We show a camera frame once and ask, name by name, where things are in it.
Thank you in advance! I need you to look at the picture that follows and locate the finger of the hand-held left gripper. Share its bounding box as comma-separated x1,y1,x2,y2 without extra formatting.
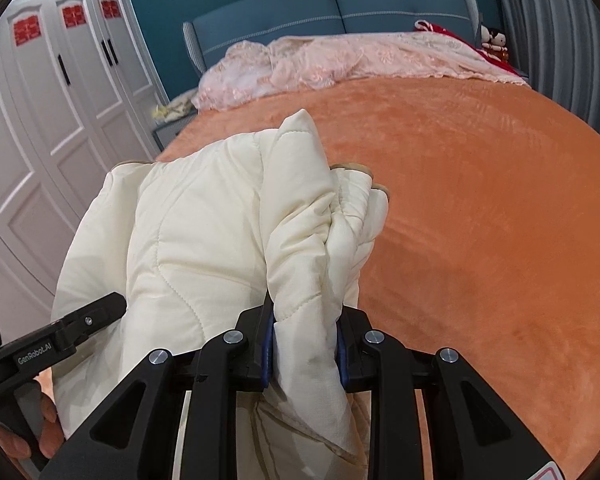
51,292,129,350

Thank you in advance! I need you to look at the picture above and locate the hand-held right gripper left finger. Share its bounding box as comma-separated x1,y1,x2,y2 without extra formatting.
40,294,277,480

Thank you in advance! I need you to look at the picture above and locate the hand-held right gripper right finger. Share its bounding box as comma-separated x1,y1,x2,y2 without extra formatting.
333,304,564,480

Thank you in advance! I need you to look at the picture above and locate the cream quilted jacket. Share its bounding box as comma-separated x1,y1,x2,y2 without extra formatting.
50,108,394,480

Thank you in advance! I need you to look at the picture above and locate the white wardrobe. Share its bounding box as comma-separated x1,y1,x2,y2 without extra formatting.
0,0,172,333

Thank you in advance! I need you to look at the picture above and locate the grey nightstand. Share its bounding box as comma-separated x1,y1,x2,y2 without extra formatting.
152,112,201,154

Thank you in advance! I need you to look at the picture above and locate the orange plush blanket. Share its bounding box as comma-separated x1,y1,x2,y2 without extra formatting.
34,75,600,480

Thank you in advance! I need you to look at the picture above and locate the pale yellow cloth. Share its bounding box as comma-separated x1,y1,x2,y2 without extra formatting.
152,88,201,122

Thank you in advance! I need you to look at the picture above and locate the pink lace bedspread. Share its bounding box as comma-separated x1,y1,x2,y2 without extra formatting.
192,31,532,112

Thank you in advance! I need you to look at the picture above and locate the red cloth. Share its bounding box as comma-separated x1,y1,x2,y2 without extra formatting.
414,20,529,82

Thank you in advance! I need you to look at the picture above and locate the blue upholstered headboard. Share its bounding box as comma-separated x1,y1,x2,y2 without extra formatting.
182,0,481,77

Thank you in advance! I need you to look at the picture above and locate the small doll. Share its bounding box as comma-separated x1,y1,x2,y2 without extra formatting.
480,24,510,61

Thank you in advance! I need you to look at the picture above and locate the grey curtain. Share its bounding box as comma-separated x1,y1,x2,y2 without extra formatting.
489,0,600,147

